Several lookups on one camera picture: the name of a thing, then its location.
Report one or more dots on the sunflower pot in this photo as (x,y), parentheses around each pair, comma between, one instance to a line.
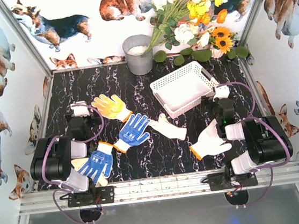
(221,41)

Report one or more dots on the cream glove under blue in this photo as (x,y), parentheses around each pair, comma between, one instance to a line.
(98,179)

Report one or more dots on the white plastic storage basket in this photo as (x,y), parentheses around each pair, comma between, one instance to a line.
(182,89)

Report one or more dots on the grey metal bucket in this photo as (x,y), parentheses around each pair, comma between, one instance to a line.
(138,56)

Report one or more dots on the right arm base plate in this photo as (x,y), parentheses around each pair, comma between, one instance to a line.
(228,180)

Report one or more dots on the blue dotted glove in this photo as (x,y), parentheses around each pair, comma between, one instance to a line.
(100,158)
(133,132)

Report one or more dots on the cream knit glove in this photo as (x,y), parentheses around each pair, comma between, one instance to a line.
(163,126)

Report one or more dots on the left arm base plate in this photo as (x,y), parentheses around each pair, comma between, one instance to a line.
(99,195)

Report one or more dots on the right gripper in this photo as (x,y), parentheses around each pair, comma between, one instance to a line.
(219,101)

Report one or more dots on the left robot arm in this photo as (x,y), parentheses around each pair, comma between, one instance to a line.
(51,162)

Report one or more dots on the white glove orange cuff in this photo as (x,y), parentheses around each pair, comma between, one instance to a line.
(209,143)

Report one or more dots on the yellow coated work glove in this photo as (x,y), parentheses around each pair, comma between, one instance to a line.
(111,107)

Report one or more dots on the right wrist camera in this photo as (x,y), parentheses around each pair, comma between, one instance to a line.
(221,92)

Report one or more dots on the artificial flower bouquet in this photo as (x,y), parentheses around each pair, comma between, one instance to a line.
(184,22)

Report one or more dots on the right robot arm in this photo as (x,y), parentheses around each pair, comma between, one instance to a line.
(267,145)

